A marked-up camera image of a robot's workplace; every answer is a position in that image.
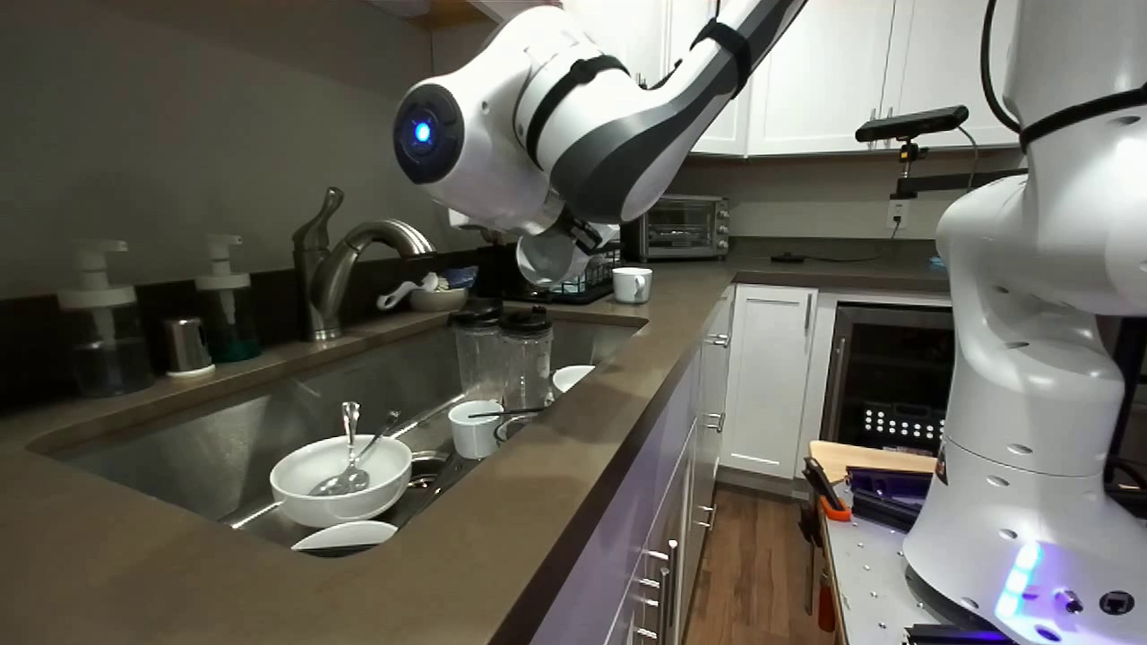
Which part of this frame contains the silver toaster oven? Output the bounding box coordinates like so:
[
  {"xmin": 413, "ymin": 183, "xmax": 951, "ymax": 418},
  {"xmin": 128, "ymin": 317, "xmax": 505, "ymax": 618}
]
[{"xmin": 640, "ymin": 194, "xmax": 735, "ymax": 265}]

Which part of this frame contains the white lower cabinet door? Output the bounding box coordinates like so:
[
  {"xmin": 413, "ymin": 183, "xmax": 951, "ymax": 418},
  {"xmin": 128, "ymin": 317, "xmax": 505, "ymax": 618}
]
[{"xmin": 721, "ymin": 283, "xmax": 826, "ymax": 484}]

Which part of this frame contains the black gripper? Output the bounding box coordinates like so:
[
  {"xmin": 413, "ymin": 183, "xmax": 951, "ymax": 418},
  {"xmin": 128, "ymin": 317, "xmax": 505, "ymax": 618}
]
[{"xmin": 560, "ymin": 214, "xmax": 628, "ymax": 261}]

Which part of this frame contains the robot cart table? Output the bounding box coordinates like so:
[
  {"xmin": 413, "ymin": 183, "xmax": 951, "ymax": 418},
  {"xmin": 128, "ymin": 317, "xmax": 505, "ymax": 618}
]
[{"xmin": 810, "ymin": 468, "xmax": 1147, "ymax": 645}]

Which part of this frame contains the black aluminium rail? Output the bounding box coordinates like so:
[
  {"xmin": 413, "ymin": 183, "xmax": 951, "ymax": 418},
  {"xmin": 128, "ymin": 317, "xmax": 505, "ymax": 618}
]
[{"xmin": 842, "ymin": 465, "xmax": 942, "ymax": 529}]

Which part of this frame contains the black orange clamp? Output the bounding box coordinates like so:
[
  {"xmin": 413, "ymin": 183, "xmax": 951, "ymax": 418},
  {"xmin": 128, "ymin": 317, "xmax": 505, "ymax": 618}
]
[{"xmin": 801, "ymin": 455, "xmax": 859, "ymax": 526}]

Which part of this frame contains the green soap dispenser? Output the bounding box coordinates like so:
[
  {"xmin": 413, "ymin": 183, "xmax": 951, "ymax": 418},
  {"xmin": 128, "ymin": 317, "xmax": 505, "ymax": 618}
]
[{"xmin": 194, "ymin": 232, "xmax": 266, "ymax": 366}]

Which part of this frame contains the dark utensil handle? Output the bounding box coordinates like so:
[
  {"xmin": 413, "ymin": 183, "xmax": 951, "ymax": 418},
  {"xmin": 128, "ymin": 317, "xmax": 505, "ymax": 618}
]
[{"xmin": 465, "ymin": 404, "xmax": 549, "ymax": 425}]

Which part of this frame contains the lavender drawer stack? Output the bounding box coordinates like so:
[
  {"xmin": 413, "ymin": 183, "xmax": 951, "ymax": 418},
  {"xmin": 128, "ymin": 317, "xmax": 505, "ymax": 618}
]
[{"xmin": 675, "ymin": 299, "xmax": 735, "ymax": 567}]

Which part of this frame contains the small bowl with sponge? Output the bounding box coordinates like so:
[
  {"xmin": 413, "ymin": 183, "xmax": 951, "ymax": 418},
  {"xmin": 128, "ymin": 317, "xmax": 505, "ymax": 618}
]
[{"xmin": 376, "ymin": 267, "xmax": 472, "ymax": 314}]

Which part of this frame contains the soap dispenser bottle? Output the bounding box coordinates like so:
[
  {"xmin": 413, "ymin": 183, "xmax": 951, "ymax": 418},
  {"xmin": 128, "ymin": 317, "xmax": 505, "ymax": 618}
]
[{"xmin": 157, "ymin": 312, "xmax": 220, "ymax": 383}]

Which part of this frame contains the black dish rack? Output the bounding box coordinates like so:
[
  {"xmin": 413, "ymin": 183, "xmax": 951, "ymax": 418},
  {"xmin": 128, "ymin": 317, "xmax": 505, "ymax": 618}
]
[{"xmin": 560, "ymin": 244, "xmax": 628, "ymax": 304}]

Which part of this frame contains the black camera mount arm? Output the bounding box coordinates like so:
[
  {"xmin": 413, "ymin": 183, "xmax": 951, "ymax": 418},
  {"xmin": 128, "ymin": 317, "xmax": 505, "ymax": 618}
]
[{"xmin": 891, "ymin": 139, "xmax": 1032, "ymax": 204}]

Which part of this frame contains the clear soap dispenser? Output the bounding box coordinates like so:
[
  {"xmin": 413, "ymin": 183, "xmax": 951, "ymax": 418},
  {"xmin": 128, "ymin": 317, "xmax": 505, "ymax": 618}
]
[{"xmin": 54, "ymin": 237, "xmax": 157, "ymax": 401}]

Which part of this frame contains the white plate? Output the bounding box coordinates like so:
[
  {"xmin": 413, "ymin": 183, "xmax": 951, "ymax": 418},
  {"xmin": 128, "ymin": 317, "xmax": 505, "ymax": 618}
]
[
  {"xmin": 287, "ymin": 519, "xmax": 401, "ymax": 556},
  {"xmin": 549, "ymin": 360, "xmax": 599, "ymax": 396}
]

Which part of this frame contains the silver bar door handle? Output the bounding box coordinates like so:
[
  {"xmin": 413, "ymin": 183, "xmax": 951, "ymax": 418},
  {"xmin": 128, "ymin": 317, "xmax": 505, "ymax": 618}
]
[
  {"xmin": 622, "ymin": 601, "xmax": 665, "ymax": 645},
  {"xmin": 632, "ymin": 536, "xmax": 678, "ymax": 601}
]

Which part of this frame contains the white upper cabinet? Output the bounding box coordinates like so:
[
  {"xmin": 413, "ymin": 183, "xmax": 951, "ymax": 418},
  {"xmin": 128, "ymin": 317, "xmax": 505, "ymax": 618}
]
[{"xmin": 560, "ymin": 0, "xmax": 1032, "ymax": 162}]

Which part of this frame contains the stainless steel sink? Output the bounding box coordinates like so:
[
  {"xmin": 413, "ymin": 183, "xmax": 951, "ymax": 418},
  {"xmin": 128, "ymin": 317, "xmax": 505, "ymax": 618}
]
[{"xmin": 28, "ymin": 312, "xmax": 648, "ymax": 562}]

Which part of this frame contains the metal utensil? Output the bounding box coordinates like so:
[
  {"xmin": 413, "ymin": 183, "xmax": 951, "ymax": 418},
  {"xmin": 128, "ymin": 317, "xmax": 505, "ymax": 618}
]
[
  {"xmin": 336, "ymin": 407, "xmax": 404, "ymax": 495},
  {"xmin": 312, "ymin": 396, "xmax": 365, "ymax": 496}
]

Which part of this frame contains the wooden board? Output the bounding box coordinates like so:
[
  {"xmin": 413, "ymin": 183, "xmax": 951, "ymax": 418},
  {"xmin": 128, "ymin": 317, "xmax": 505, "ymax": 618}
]
[{"xmin": 806, "ymin": 435, "xmax": 942, "ymax": 484}]

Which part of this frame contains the white bowl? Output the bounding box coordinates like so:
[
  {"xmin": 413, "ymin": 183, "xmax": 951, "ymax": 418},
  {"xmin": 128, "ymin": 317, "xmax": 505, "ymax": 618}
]
[{"xmin": 266, "ymin": 429, "xmax": 415, "ymax": 535}]

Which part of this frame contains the clear jar black lid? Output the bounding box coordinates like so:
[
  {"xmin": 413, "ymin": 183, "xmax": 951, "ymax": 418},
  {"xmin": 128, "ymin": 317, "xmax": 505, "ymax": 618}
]
[
  {"xmin": 495, "ymin": 304, "xmax": 557, "ymax": 418},
  {"xmin": 448, "ymin": 296, "xmax": 505, "ymax": 404}
]

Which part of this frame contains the black stereo camera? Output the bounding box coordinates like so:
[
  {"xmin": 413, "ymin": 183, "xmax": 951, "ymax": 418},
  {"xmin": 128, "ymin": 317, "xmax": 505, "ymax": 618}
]
[{"xmin": 852, "ymin": 103, "xmax": 977, "ymax": 148}]

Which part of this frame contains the brushed metal faucet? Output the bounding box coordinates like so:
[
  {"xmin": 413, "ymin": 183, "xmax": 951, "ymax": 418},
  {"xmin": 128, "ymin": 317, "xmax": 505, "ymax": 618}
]
[{"xmin": 291, "ymin": 183, "xmax": 440, "ymax": 348}]

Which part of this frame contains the black beverage cooler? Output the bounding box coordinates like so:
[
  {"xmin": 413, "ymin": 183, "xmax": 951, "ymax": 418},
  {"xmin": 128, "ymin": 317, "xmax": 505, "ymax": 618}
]
[{"xmin": 821, "ymin": 296, "xmax": 962, "ymax": 455}]

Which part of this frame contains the small white ramekin cup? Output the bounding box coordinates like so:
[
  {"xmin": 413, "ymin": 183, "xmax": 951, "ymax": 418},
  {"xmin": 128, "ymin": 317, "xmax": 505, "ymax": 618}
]
[{"xmin": 446, "ymin": 396, "xmax": 505, "ymax": 465}]

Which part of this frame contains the lavender cabinet door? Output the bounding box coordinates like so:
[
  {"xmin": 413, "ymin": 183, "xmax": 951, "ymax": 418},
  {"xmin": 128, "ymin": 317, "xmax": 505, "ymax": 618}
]
[
  {"xmin": 641, "ymin": 440, "xmax": 710, "ymax": 604},
  {"xmin": 599, "ymin": 594, "xmax": 665, "ymax": 645}
]

